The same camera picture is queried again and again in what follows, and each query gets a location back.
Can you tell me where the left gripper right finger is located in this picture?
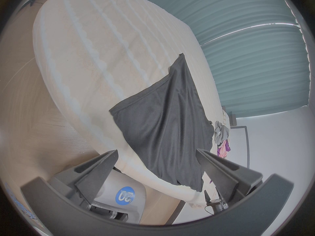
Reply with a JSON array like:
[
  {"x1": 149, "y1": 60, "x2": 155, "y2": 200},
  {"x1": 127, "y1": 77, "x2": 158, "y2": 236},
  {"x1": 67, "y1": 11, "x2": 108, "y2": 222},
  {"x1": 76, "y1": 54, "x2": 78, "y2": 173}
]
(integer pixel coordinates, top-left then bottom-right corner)
[{"x1": 196, "y1": 148, "x2": 263, "y2": 206}]

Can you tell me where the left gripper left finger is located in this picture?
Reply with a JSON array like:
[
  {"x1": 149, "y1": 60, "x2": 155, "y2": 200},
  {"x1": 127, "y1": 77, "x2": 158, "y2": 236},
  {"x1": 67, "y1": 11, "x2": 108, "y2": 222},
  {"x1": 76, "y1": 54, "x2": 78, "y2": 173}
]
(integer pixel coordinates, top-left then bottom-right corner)
[{"x1": 50, "y1": 149, "x2": 119, "y2": 205}]

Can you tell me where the black long-sleeved top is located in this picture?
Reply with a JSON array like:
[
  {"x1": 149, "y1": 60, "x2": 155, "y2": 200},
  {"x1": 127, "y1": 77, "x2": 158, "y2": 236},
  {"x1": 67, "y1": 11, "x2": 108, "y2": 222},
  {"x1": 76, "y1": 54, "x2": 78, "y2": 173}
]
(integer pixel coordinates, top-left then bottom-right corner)
[{"x1": 109, "y1": 53, "x2": 215, "y2": 193}]

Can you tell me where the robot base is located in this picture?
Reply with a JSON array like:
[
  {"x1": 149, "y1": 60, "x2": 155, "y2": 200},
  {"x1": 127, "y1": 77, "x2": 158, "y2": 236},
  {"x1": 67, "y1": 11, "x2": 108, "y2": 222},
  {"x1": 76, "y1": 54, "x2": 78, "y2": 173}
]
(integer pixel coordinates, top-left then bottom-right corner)
[{"x1": 49, "y1": 167, "x2": 147, "y2": 225}]

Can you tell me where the pile of clothes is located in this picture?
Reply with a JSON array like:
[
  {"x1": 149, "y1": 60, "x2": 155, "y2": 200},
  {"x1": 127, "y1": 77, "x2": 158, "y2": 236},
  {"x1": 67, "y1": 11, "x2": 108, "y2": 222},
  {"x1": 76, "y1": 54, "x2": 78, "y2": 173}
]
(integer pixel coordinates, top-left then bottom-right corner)
[{"x1": 209, "y1": 139, "x2": 232, "y2": 184}]

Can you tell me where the bed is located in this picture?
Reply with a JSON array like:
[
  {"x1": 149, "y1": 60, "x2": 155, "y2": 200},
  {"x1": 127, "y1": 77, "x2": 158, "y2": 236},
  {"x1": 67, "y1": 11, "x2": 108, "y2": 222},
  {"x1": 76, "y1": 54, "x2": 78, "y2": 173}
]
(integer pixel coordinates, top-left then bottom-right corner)
[{"x1": 32, "y1": 0, "x2": 251, "y2": 225}]

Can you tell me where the grey garment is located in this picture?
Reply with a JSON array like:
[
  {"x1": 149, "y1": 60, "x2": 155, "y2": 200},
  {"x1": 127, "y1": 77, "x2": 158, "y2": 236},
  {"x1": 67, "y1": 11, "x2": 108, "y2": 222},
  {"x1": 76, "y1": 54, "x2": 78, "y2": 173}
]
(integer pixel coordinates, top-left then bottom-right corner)
[{"x1": 213, "y1": 121, "x2": 231, "y2": 144}]

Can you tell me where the white printed pillow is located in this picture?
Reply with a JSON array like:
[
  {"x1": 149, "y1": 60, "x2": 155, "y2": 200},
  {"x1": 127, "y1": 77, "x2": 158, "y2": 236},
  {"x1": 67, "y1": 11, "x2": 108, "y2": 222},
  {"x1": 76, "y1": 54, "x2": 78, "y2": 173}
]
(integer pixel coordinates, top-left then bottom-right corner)
[{"x1": 222, "y1": 109, "x2": 230, "y2": 128}]

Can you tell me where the blue-green curtain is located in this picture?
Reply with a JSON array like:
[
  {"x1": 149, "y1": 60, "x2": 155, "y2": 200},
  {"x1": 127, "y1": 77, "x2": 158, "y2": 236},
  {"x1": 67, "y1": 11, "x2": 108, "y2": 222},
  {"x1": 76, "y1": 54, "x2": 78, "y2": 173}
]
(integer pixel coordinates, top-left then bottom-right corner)
[
  {"x1": 200, "y1": 23, "x2": 311, "y2": 118},
  {"x1": 141, "y1": 0, "x2": 301, "y2": 46}
]

